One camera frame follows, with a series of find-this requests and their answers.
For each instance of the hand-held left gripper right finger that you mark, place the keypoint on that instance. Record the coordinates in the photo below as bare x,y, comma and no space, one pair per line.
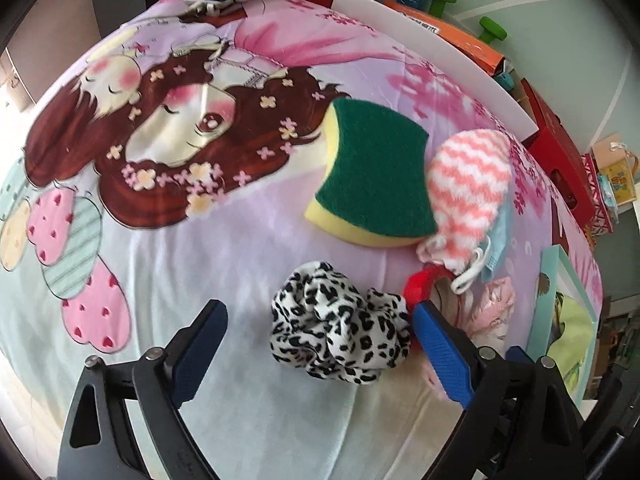
445,355

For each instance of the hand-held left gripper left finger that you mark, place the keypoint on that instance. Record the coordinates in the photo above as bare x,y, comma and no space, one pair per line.
196,355

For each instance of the leopard print scrunchie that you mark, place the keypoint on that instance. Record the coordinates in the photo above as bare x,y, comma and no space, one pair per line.
340,330

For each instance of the teal picture book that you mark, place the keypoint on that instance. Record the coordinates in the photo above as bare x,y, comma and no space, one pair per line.
545,305

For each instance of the pink striped fluffy cloth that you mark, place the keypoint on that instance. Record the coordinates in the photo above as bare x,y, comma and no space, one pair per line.
465,195

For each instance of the green yellow sponge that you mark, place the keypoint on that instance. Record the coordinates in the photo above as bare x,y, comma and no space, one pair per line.
375,175

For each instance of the pale pink cloth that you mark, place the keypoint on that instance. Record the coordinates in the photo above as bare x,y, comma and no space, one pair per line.
495,305

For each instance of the printed cartoon blanket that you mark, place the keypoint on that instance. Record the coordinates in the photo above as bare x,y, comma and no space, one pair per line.
200,260

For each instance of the blue face mask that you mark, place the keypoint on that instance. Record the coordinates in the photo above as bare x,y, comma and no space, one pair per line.
500,237

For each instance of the cardboard box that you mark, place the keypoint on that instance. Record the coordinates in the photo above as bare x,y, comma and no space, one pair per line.
607,345

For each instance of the red white patterned box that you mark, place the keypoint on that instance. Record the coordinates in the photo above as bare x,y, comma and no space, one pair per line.
597,205

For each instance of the light blue wipes packet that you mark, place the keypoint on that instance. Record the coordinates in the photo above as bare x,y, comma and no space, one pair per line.
607,195

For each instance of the red gift box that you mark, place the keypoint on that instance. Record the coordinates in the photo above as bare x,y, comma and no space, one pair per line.
555,145

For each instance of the beige carry box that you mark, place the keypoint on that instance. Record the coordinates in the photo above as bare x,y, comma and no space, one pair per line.
620,175

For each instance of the teal plastic toy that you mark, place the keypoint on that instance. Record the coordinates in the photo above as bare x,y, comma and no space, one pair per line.
505,81

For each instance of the white foam board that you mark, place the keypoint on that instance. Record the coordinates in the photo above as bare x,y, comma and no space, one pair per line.
425,50

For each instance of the orange snack package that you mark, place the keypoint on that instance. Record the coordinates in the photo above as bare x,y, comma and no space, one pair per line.
465,42

